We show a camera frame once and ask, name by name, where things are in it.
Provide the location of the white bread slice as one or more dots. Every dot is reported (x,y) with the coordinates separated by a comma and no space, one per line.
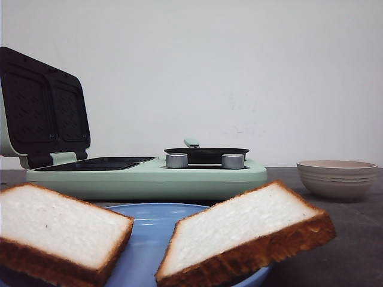
(59,270)
(241,235)

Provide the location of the mint green sandwich maker lid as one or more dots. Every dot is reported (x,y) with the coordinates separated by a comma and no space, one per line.
(43,112)

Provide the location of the mint green breakfast maker base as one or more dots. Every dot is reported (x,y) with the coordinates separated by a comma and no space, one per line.
(148,179)

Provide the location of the left silver control knob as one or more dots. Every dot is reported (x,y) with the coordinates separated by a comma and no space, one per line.
(177,160)

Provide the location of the silver control knob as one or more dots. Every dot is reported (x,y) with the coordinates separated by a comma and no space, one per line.
(177,160)
(232,161)

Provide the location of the right silver control knob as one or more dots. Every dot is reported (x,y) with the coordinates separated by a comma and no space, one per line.
(232,161)

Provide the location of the blue plate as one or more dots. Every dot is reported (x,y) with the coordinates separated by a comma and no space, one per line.
(149,239)

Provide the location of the beige ribbed bowl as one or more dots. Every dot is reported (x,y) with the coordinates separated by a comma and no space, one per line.
(337,179)

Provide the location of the black frying pan green handle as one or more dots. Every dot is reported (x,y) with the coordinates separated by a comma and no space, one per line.
(204,155)

